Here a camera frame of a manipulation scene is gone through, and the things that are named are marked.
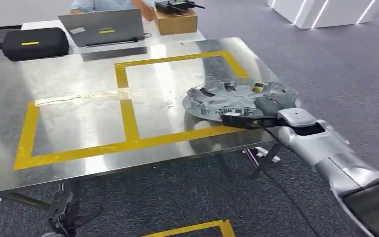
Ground grey laptop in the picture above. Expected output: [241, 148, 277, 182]
[57, 8, 148, 55]

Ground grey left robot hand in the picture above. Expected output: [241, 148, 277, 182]
[47, 191, 104, 237]

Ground black remote controller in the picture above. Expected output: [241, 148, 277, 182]
[154, 0, 206, 16]

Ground clear tape strip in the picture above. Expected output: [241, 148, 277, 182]
[34, 88, 132, 107]

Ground white lit wall panels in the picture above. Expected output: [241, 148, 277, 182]
[266, 0, 379, 30]

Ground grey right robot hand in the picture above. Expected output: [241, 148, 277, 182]
[254, 92, 303, 119]

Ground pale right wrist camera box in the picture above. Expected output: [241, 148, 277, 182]
[277, 107, 318, 128]

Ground brown cardboard box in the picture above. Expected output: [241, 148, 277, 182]
[153, 8, 199, 36]

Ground grey plastic wheel hubcap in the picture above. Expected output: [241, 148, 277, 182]
[182, 78, 302, 123]

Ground black hard case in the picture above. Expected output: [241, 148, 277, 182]
[1, 27, 70, 62]

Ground steel bench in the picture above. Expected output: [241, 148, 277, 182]
[0, 37, 286, 197]

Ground person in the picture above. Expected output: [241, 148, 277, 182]
[70, 0, 156, 22]

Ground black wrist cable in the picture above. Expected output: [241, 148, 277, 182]
[246, 122, 283, 144]

